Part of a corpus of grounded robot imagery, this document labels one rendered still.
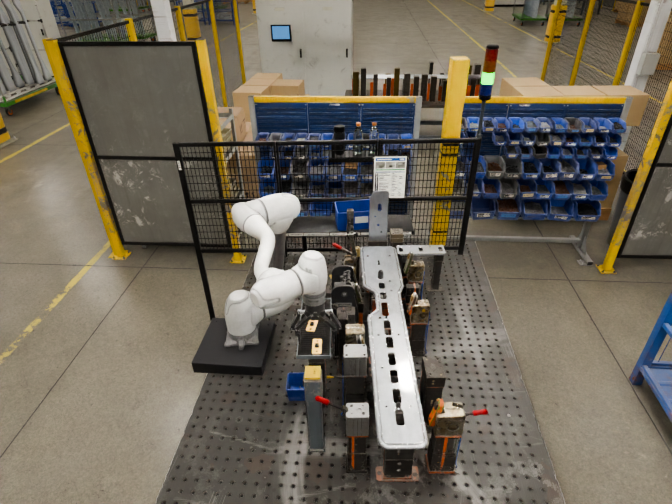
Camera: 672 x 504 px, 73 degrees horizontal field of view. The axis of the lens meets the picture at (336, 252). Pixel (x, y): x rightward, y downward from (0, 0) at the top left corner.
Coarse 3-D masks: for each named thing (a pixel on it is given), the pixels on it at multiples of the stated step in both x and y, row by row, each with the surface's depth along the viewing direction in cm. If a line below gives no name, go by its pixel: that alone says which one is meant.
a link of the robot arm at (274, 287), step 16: (256, 224) 193; (272, 240) 185; (256, 256) 176; (256, 272) 167; (272, 272) 160; (288, 272) 160; (256, 288) 154; (272, 288) 154; (288, 288) 156; (256, 304) 156; (272, 304) 155
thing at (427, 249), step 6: (396, 246) 280; (402, 246) 280; (408, 246) 280; (414, 246) 280; (420, 246) 280; (426, 246) 280; (432, 246) 280; (438, 246) 280; (402, 252) 275; (408, 252) 275; (414, 252) 274; (420, 252) 274; (426, 252) 274; (432, 252) 274; (438, 252) 274; (444, 252) 274
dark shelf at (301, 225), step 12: (300, 216) 309; (312, 216) 308; (324, 216) 308; (396, 216) 306; (408, 216) 306; (300, 228) 295; (312, 228) 295; (324, 228) 294; (336, 228) 294; (408, 228) 293
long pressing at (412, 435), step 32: (384, 256) 271; (384, 288) 245; (384, 320) 224; (384, 352) 206; (384, 384) 190; (416, 384) 190; (384, 416) 177; (416, 416) 177; (384, 448) 167; (416, 448) 166
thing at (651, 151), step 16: (656, 128) 351; (656, 144) 356; (656, 160) 365; (640, 176) 372; (656, 176) 374; (640, 192) 379; (656, 192) 382; (624, 208) 393; (640, 208) 391; (656, 208) 390; (624, 224) 397; (640, 224) 399; (656, 224) 398; (624, 240) 407; (640, 240) 408; (656, 240) 407; (608, 256) 418; (624, 256) 417; (640, 256) 415; (656, 256) 414; (608, 272) 422
